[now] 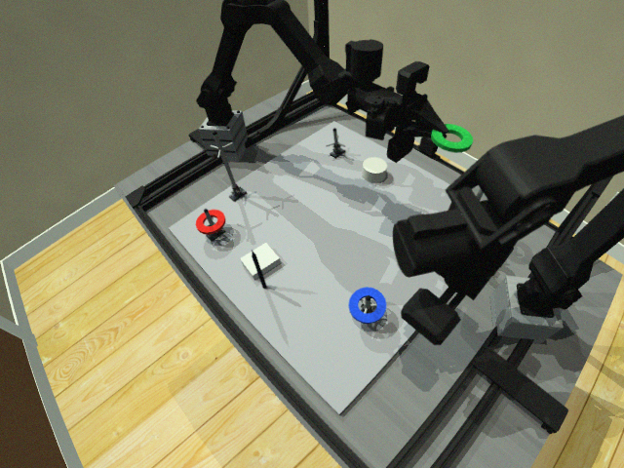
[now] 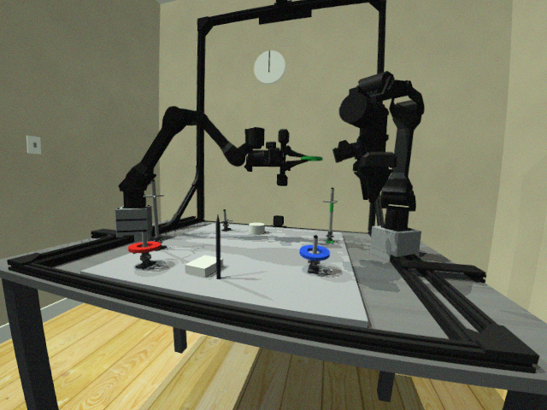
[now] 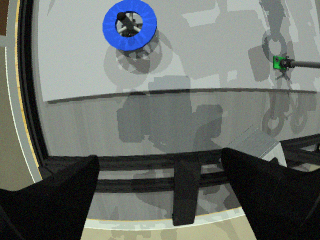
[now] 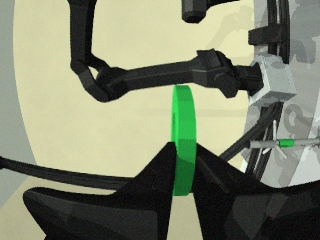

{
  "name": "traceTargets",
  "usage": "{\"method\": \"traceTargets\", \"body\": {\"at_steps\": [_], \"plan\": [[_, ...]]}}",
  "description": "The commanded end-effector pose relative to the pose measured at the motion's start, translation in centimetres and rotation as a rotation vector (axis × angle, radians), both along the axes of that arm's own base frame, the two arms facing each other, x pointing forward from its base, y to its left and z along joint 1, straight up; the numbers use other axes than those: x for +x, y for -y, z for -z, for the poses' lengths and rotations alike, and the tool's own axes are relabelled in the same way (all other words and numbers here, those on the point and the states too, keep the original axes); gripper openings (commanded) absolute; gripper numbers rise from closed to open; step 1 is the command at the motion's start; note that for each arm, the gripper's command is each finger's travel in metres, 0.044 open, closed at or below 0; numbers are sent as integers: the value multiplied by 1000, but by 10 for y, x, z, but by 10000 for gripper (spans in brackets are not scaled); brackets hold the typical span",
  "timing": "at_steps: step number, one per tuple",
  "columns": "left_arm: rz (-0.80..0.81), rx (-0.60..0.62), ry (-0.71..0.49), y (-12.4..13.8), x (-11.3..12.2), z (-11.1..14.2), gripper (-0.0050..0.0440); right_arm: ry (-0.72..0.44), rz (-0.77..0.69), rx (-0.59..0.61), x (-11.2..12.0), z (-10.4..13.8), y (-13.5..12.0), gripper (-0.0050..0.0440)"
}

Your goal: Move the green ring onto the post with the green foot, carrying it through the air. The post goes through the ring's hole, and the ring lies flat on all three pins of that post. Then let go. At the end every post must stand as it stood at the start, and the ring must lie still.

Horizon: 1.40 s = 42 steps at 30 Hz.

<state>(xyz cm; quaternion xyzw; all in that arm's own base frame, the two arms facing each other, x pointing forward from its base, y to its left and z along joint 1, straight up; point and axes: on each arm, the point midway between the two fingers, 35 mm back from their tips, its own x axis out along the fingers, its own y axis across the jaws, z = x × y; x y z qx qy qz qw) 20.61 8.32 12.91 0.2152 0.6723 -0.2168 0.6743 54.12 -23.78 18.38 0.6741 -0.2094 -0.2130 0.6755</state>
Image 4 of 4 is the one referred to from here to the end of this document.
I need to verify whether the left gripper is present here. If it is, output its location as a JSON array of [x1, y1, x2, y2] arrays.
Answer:
[[181, 0, 240, 24]]

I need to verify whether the grey post with green foot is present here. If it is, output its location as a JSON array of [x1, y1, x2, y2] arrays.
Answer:
[[245, 120, 320, 159]]

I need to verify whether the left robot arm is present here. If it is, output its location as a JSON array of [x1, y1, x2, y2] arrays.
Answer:
[[67, 0, 264, 103]]

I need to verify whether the green ring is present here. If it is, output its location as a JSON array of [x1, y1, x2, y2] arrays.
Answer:
[[171, 85, 196, 196]]

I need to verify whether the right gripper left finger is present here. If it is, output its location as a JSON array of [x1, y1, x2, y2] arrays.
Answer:
[[22, 141, 177, 240]]

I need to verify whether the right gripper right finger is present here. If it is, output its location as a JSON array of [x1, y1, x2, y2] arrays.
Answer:
[[192, 143, 320, 240]]

